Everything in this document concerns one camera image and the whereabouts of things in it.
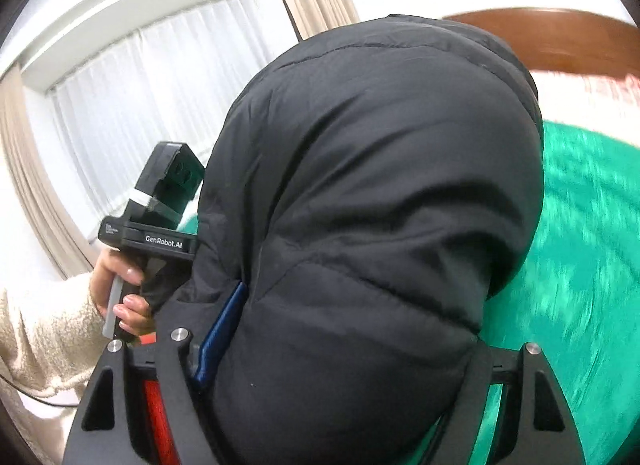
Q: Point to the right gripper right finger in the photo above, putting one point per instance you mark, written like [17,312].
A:
[534,424]

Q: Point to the black puffer jacket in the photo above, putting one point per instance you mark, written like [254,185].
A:
[371,187]

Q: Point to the cream fleece sleeve forearm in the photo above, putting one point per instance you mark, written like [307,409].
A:
[51,336]

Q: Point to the person left hand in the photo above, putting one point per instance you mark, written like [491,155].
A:
[133,312]

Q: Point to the white sheer curtain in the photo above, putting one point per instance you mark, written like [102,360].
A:
[172,80]

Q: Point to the green bed blanket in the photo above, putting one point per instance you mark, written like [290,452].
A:
[577,291]

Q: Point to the pink striped bed sheet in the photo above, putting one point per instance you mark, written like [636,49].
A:
[601,104]

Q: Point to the wooden headboard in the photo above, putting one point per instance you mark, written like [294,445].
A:
[562,40]

